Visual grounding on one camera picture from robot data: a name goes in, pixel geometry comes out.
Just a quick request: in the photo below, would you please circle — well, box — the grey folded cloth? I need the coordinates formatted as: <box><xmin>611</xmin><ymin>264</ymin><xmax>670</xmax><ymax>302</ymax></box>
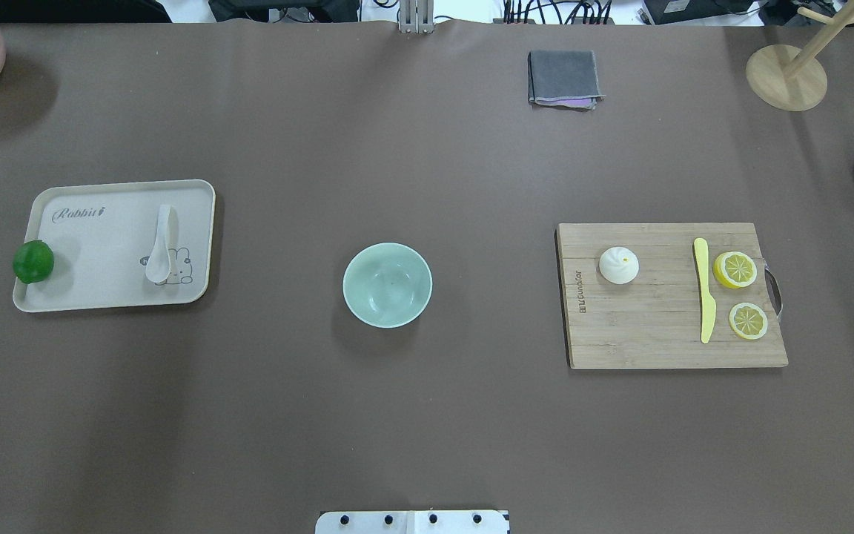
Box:
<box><xmin>526</xmin><ymin>50</ymin><xmax>606</xmax><ymax>111</ymax></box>

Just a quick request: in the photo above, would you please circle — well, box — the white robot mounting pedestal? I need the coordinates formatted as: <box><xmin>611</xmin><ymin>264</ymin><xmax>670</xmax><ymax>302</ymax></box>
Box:
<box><xmin>314</xmin><ymin>510</ymin><xmax>511</xmax><ymax>533</ymax></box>

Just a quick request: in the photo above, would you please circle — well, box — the thick lemon half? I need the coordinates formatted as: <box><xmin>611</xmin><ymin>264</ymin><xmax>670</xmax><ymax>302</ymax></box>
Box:
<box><xmin>714</xmin><ymin>251</ymin><xmax>757</xmax><ymax>289</ymax></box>

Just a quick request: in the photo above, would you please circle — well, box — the green lime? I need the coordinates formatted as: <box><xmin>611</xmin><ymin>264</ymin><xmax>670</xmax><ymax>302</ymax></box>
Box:
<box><xmin>11</xmin><ymin>240</ymin><xmax>55</xmax><ymax>284</ymax></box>

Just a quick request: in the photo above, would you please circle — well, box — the white steamed bun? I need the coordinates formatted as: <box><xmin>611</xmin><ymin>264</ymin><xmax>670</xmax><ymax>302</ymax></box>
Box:
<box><xmin>598</xmin><ymin>246</ymin><xmax>640</xmax><ymax>285</ymax></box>

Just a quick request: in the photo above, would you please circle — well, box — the aluminium frame post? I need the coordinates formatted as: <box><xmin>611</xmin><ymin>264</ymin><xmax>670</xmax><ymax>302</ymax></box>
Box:
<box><xmin>397</xmin><ymin>0</ymin><xmax>436</xmax><ymax>34</ymax></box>

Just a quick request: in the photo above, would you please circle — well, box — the beige rabbit serving tray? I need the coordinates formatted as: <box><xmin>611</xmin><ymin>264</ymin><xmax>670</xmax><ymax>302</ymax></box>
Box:
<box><xmin>13</xmin><ymin>179</ymin><xmax>216</xmax><ymax>312</ymax></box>

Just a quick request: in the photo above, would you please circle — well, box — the yellow plastic knife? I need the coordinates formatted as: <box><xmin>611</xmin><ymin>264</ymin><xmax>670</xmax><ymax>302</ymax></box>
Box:
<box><xmin>692</xmin><ymin>237</ymin><xmax>716</xmax><ymax>344</ymax></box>

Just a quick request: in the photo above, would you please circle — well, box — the white ceramic soup spoon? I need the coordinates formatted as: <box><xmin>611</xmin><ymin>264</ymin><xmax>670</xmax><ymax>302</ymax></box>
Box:
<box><xmin>145</xmin><ymin>204</ymin><xmax>173</xmax><ymax>284</ymax></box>

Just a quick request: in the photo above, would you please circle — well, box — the wooden mug tree stand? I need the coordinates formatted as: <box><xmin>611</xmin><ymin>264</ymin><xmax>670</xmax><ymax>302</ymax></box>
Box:
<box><xmin>745</xmin><ymin>1</ymin><xmax>854</xmax><ymax>112</ymax></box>

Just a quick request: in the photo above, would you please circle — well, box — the thin lemon slice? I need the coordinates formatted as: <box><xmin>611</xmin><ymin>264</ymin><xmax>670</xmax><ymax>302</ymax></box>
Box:
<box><xmin>728</xmin><ymin>302</ymin><xmax>769</xmax><ymax>340</ymax></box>

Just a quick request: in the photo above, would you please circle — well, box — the light green bowl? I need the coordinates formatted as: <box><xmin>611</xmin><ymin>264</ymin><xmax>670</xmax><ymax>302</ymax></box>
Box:
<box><xmin>342</xmin><ymin>243</ymin><xmax>433</xmax><ymax>329</ymax></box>

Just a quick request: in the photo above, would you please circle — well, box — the bamboo cutting board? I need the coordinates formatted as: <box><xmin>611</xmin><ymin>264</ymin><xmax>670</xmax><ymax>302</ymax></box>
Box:
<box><xmin>556</xmin><ymin>222</ymin><xmax>789</xmax><ymax>369</ymax></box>

